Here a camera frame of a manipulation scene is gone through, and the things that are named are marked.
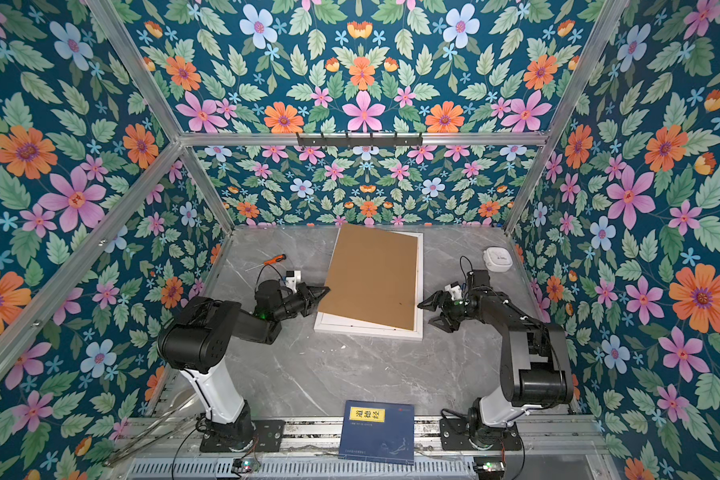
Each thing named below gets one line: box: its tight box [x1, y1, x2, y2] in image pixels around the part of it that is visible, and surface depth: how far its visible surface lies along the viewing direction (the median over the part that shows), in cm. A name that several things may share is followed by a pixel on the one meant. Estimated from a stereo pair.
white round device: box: [483, 247, 513, 273], surface depth 108 cm
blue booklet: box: [338, 400, 415, 465], surface depth 76 cm
